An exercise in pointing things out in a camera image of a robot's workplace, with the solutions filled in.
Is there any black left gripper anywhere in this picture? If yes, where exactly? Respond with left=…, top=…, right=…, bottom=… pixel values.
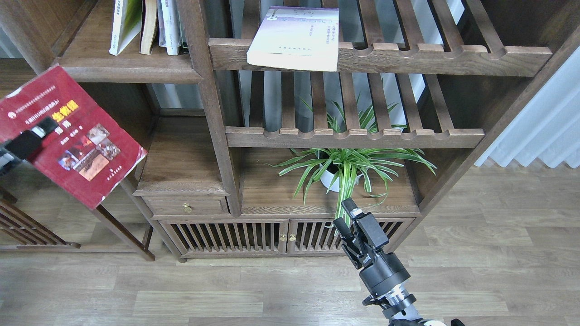
left=0, top=117, right=58, bottom=176

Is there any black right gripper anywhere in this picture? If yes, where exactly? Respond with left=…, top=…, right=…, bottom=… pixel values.
left=333, top=198, right=410, bottom=303

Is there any red paperback book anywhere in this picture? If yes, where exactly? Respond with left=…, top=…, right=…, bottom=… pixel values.
left=0, top=65, right=147, bottom=209

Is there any yellow green paperback book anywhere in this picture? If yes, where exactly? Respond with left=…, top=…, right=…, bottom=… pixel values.
left=108, top=0, right=142, bottom=56

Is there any white lavender paperback book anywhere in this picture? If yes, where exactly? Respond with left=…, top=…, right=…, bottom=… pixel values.
left=246, top=6, right=339, bottom=72

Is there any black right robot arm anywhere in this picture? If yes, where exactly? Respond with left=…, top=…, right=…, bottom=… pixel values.
left=333, top=198, right=444, bottom=326

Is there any white plant pot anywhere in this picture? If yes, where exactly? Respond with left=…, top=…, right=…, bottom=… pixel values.
left=319, top=163, right=363, bottom=197

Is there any green spider plant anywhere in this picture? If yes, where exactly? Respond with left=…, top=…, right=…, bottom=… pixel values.
left=268, top=93, right=437, bottom=227

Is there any dark wooden bookshelf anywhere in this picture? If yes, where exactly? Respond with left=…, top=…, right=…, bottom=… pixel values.
left=1, top=0, right=579, bottom=261

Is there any brass drawer knob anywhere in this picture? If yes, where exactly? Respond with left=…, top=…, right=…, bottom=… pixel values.
left=183, top=203, right=193, bottom=213

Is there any white upright book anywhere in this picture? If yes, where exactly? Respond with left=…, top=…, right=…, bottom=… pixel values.
left=157, top=0, right=182, bottom=56

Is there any dark green upright book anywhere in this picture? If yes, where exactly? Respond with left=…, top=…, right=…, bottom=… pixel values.
left=179, top=18, right=190, bottom=54

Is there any tan upright book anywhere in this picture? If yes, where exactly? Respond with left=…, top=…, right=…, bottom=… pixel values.
left=139, top=0, right=158, bottom=54

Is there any white curtain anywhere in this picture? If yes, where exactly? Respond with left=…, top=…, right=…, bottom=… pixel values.
left=475, top=49, right=580, bottom=168

